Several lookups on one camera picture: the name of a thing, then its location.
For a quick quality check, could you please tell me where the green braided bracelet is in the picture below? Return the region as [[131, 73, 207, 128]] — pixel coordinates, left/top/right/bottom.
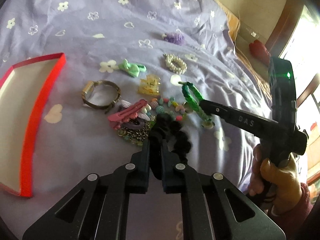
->
[[177, 81, 215, 130]]

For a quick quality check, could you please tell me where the colourful bead bracelet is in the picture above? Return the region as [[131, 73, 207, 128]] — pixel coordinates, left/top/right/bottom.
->
[[149, 95, 194, 122]]

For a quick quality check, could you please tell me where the black scrunchie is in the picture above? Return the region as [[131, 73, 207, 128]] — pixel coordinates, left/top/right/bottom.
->
[[148, 113, 192, 164]]

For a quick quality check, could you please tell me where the green crystal bead bracelet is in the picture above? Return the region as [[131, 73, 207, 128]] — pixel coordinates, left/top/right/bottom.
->
[[117, 121, 156, 147]]

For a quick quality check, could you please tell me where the yellow hair claw clip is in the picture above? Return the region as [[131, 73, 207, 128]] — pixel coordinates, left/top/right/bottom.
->
[[138, 74, 161, 96]]

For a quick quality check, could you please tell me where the pink hair clip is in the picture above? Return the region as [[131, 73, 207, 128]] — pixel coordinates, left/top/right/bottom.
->
[[107, 99, 147, 130]]

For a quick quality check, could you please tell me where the metal band wristwatch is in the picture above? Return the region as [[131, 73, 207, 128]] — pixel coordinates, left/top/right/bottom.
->
[[81, 80, 121, 113]]

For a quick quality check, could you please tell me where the right hand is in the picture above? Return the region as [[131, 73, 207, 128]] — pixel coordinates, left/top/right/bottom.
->
[[248, 145, 302, 215]]

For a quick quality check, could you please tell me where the red object on sill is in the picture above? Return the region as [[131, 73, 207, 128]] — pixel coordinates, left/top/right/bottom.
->
[[249, 40, 271, 67]]

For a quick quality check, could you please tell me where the maroon right sleeve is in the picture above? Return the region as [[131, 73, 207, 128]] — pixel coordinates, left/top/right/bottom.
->
[[267, 183, 313, 239]]

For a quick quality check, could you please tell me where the purple flower scrunchie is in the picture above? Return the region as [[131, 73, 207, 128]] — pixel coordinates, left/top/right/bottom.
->
[[162, 32, 185, 46]]

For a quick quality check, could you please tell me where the lavender floral duvet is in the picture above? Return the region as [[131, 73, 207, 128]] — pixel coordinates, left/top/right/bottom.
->
[[1, 0, 271, 238]]

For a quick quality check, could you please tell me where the red shallow box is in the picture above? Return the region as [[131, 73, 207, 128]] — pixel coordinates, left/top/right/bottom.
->
[[1, 53, 66, 198]]

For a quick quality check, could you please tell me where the white pearl bracelet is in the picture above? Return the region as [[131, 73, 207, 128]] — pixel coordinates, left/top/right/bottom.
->
[[163, 53, 188, 75]]

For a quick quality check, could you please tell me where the mint green hair tie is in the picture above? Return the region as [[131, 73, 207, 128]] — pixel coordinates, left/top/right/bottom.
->
[[117, 58, 148, 78]]

